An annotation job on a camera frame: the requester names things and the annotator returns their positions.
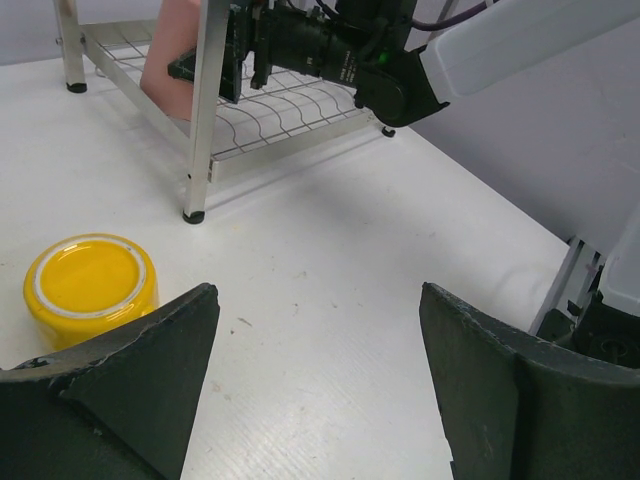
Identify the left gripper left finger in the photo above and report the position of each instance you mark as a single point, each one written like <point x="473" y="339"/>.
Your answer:
<point x="118" y="406"/>

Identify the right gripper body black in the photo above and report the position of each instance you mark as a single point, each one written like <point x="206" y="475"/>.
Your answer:
<point x="279" y="35"/>

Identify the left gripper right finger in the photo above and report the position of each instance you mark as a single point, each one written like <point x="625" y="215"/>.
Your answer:
<point x="515" y="406"/>

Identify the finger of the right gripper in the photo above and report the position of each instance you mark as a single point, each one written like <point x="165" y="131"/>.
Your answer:
<point x="183" y="68"/>

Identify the pink tall tumbler cup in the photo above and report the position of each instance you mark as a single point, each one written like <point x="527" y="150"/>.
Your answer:
<point x="176" y="33"/>

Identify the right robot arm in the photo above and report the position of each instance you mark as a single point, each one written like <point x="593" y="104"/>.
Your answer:
<point x="401" y="69"/>

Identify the steel dish rack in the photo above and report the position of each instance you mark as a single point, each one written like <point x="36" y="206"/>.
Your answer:
<point x="290" y="113"/>

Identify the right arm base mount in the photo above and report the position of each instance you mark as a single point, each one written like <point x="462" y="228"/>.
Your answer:
<point x="599" y="331"/>

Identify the yellow mug black handle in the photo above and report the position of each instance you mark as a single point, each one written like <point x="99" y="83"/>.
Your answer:
<point x="86" y="285"/>

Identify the aluminium mounting rail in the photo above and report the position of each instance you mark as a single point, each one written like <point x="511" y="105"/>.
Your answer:
<point x="566" y="297"/>

